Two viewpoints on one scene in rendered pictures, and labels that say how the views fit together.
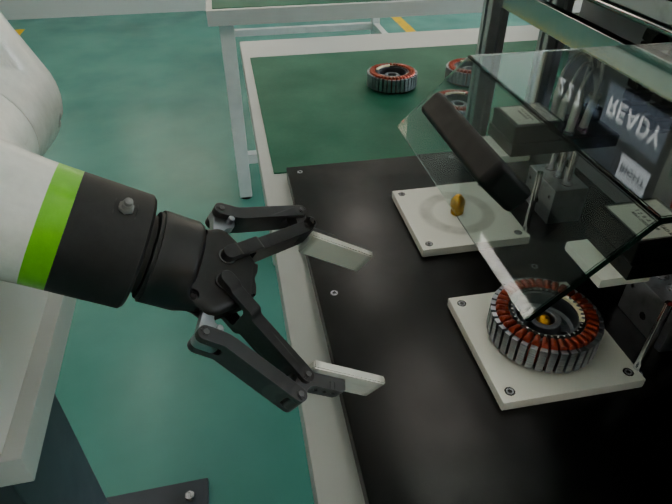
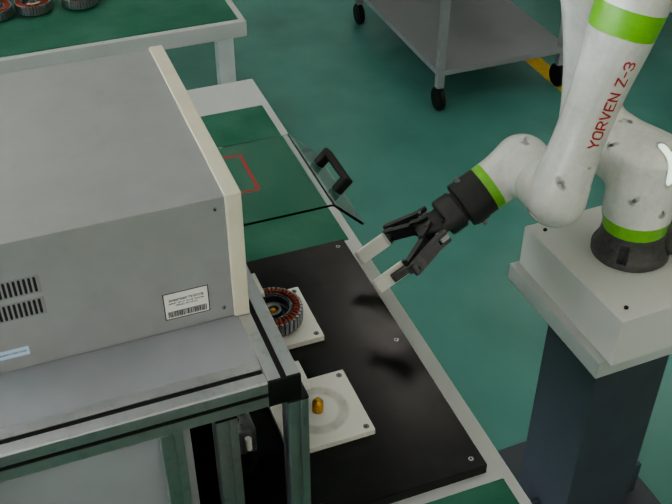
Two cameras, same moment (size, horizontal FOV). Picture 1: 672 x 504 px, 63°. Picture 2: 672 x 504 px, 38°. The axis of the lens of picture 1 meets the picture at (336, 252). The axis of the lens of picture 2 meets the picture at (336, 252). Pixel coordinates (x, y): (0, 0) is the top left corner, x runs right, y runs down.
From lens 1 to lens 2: 196 cm
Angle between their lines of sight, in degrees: 103
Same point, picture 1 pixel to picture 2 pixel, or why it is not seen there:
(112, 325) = not seen: outside the picture
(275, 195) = (485, 447)
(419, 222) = (347, 395)
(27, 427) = (519, 272)
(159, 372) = not seen: outside the picture
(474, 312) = (308, 328)
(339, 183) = (427, 446)
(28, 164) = (489, 162)
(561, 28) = not seen: hidden behind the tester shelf
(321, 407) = (385, 296)
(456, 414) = (319, 287)
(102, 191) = (467, 177)
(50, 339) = (550, 308)
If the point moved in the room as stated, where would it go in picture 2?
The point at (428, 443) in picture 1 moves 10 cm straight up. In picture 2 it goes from (331, 275) to (331, 236)
